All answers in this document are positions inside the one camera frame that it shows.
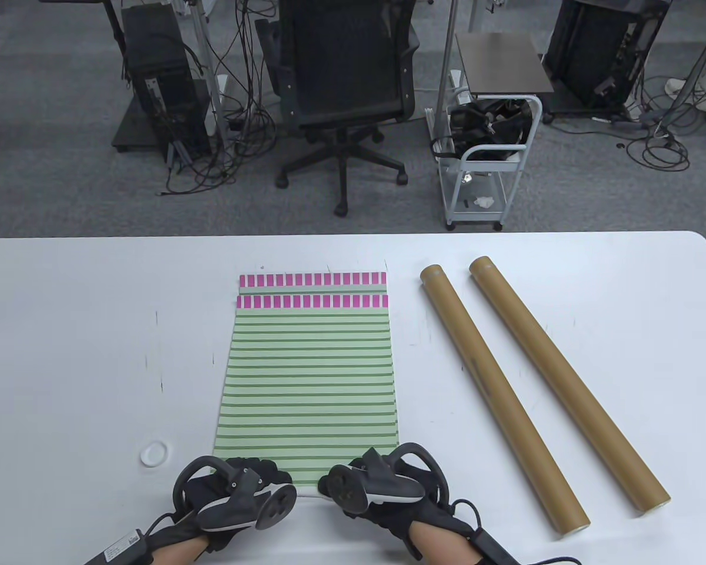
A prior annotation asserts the person's left hand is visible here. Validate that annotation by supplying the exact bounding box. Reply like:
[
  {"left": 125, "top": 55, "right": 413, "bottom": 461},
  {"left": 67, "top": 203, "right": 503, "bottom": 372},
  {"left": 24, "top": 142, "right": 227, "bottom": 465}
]
[{"left": 176, "top": 458, "right": 298, "bottom": 554}]

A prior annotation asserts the person's right hand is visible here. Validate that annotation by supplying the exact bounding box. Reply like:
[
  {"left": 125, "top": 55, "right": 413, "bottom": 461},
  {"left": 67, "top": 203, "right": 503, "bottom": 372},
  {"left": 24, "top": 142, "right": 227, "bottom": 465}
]
[{"left": 318, "top": 447, "right": 477, "bottom": 557}]

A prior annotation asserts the black grey hand controller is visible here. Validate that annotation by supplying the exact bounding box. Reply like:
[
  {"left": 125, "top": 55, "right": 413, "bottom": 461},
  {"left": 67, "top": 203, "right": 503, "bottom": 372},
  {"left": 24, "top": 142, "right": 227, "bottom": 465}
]
[
  {"left": 172, "top": 458, "right": 298, "bottom": 532},
  {"left": 328, "top": 443, "right": 451, "bottom": 513}
]

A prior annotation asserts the green striped mouse pad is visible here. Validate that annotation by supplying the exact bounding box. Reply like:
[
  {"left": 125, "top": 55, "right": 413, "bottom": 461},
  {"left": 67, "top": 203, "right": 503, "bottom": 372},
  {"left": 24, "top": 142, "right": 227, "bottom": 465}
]
[
  {"left": 237, "top": 272, "right": 389, "bottom": 297},
  {"left": 212, "top": 294, "right": 401, "bottom": 501}
]

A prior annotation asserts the white plastic tube cap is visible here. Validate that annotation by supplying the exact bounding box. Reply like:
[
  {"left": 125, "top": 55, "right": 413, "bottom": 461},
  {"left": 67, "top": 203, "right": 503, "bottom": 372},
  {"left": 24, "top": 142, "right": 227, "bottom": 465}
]
[{"left": 139, "top": 441, "right": 169, "bottom": 468}]

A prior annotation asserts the brown cardboard mailing tube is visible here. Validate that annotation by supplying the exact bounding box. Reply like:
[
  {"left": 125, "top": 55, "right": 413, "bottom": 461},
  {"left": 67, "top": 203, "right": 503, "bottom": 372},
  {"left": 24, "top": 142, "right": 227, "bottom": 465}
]
[
  {"left": 468, "top": 255, "right": 671, "bottom": 519},
  {"left": 419, "top": 265, "right": 592, "bottom": 537}
]

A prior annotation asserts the person's left forearm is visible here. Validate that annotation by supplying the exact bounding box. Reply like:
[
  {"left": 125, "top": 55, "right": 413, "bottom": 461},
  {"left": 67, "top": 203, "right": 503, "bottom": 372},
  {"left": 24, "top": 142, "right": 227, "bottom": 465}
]
[{"left": 150, "top": 533, "right": 209, "bottom": 565}]

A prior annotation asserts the person's right forearm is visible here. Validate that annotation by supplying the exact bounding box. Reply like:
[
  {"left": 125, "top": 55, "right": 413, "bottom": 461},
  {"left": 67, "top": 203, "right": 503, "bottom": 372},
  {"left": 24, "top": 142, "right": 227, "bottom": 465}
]
[{"left": 415, "top": 521, "right": 489, "bottom": 565}]

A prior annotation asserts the black right wrist pack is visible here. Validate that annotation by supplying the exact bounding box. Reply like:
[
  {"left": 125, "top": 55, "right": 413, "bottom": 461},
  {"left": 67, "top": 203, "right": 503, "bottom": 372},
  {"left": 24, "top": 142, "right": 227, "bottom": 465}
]
[{"left": 475, "top": 528, "right": 521, "bottom": 565}]

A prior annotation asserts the grey labelled left wrist pack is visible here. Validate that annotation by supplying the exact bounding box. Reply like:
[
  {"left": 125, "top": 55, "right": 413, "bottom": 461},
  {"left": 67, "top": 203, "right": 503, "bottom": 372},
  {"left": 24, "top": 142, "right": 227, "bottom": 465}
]
[{"left": 84, "top": 527, "right": 155, "bottom": 565}]

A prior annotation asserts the white metal utility cart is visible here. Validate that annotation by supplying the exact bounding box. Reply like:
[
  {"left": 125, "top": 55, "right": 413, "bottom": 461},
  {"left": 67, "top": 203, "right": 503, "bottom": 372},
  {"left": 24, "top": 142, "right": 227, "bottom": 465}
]
[{"left": 427, "top": 88, "right": 544, "bottom": 231}]

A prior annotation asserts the black headset gear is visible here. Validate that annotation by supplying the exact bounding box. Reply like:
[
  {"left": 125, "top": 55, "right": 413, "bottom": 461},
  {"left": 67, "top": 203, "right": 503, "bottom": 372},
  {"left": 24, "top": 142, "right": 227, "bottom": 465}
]
[{"left": 431, "top": 99, "right": 533, "bottom": 161}]

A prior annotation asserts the black mesh office chair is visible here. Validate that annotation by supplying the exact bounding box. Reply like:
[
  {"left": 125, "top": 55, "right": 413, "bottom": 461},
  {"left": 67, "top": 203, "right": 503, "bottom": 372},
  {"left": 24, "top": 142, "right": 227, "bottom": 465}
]
[{"left": 254, "top": 0, "right": 419, "bottom": 217}]

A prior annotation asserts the black computer tower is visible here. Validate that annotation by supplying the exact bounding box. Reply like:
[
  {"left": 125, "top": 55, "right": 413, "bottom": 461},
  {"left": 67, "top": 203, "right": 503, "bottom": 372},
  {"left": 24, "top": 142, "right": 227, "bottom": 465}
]
[{"left": 112, "top": 5, "right": 214, "bottom": 164}]

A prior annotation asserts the silver metal pole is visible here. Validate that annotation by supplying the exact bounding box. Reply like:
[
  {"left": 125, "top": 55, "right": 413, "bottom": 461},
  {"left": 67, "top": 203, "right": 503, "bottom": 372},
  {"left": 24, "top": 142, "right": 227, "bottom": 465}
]
[{"left": 435, "top": 0, "right": 459, "bottom": 148}]

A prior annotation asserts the small brown top side table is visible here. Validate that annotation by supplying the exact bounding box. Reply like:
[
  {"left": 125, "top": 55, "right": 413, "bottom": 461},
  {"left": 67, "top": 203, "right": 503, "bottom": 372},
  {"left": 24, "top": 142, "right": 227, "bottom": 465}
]
[{"left": 456, "top": 32, "right": 555, "bottom": 95}]

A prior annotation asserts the black computer rack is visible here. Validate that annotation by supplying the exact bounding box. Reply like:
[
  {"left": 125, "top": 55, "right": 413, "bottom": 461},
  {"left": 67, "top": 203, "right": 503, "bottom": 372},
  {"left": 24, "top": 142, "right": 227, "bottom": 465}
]
[{"left": 544, "top": 0, "right": 671, "bottom": 115}]

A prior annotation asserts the black right glove cable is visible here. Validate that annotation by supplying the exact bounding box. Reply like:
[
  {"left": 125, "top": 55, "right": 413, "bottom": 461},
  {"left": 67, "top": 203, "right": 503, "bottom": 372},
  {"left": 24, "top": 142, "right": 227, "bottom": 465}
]
[{"left": 447, "top": 499, "right": 483, "bottom": 531}]

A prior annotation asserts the black cable bundle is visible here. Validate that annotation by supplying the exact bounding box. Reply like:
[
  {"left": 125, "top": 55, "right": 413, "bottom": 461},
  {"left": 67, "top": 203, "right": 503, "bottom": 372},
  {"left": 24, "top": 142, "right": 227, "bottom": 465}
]
[{"left": 156, "top": 0, "right": 277, "bottom": 196}]

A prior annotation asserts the black coiled floor cable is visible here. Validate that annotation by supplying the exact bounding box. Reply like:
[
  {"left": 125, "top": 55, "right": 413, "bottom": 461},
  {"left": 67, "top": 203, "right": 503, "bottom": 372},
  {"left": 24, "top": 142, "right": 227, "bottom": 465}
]
[{"left": 615, "top": 71, "right": 692, "bottom": 172}]

